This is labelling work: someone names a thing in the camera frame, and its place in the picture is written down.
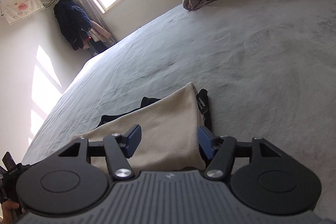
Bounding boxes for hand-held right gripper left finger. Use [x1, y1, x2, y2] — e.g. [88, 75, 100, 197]
[56, 124, 143, 180]

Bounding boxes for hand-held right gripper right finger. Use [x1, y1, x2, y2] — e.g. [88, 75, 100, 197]
[197, 126, 282, 180]

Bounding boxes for black and cream sweatshirt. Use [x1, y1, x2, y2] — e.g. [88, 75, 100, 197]
[85, 82, 210, 172]

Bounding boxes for pink hanging clothes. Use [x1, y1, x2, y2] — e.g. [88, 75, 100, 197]
[83, 21, 112, 50]

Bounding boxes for person's left hand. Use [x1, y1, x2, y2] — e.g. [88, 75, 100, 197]
[0, 200, 21, 223]

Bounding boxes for dark blue hanging jacket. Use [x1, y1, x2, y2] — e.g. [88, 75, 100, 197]
[53, 0, 92, 51]

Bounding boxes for white air conditioner cover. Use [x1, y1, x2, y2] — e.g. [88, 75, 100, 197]
[0, 0, 45, 25]

